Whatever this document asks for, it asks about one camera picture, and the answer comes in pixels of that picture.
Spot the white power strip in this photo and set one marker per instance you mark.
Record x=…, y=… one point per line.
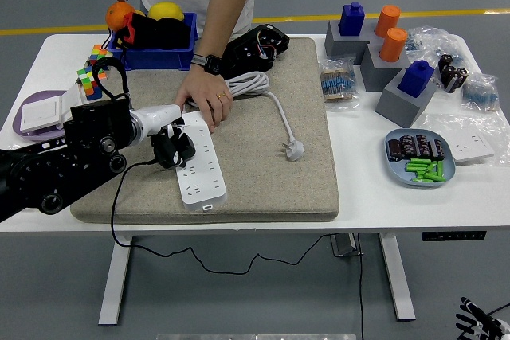
x=207, y=184

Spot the clear bag of blue resistors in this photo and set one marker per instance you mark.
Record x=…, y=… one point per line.
x=480, y=95

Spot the grey block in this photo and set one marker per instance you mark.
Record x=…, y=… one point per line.
x=376, y=75
x=338, y=47
x=398, y=111

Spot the person's left hand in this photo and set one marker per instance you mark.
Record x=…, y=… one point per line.
x=207, y=89

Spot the black table control panel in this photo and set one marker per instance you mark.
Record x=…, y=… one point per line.
x=454, y=235

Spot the black capacitor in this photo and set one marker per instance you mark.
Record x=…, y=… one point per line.
x=423, y=145
x=438, y=149
x=394, y=149
x=407, y=145

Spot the orange cylinder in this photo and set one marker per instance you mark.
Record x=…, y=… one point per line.
x=392, y=45
x=387, y=19

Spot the light blue plate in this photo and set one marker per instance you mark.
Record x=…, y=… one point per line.
x=398, y=174

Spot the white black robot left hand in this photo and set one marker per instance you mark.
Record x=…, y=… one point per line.
x=159, y=115

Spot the clear bag of striped resistors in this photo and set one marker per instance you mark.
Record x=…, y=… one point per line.
x=338, y=85

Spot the grey-brown fabric mat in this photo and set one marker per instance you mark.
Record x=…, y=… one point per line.
x=259, y=180

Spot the white wall socket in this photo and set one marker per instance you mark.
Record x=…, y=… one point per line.
x=470, y=148

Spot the large colourful puzzle cube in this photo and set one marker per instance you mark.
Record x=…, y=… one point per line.
x=85, y=81

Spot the purple plate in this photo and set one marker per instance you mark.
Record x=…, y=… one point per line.
x=40, y=93

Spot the small colourful puzzle cube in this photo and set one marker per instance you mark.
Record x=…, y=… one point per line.
x=97, y=52

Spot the blue plastic bin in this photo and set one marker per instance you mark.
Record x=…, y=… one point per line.
x=159, y=59

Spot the bag of black capacitors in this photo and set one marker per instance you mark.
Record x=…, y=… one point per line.
x=452, y=75

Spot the white table leg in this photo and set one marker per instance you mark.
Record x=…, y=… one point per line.
x=396, y=276
x=113, y=284

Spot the white wall switch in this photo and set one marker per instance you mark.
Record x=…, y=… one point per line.
x=71, y=99
x=40, y=113

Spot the person's left forearm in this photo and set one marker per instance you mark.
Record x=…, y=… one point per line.
x=225, y=9

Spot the yellow citrus fruit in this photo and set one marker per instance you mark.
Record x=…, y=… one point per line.
x=165, y=9

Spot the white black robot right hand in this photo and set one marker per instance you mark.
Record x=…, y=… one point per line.
x=480, y=322

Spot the crumpled clear plastic bag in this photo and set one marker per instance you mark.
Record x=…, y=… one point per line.
x=430, y=43

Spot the black pouch with red trim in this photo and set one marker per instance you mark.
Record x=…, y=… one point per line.
x=159, y=33

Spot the large clear plastic bag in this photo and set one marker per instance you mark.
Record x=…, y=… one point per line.
x=438, y=125

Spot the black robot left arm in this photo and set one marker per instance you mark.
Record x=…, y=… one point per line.
x=60, y=173

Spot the green cylindrical component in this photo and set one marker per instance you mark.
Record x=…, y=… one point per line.
x=431, y=167
x=433, y=177
x=421, y=180
x=420, y=161
x=440, y=169
x=415, y=167

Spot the black wristwatch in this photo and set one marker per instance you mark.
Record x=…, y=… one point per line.
x=209, y=63

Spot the metal bracket under table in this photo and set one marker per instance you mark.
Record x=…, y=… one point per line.
x=342, y=244

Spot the orange fruit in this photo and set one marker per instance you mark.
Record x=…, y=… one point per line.
x=117, y=13

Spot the blue peg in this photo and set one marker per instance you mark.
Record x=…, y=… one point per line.
x=414, y=79
x=351, y=19

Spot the black power adapter plug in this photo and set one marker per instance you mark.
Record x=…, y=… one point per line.
x=187, y=149

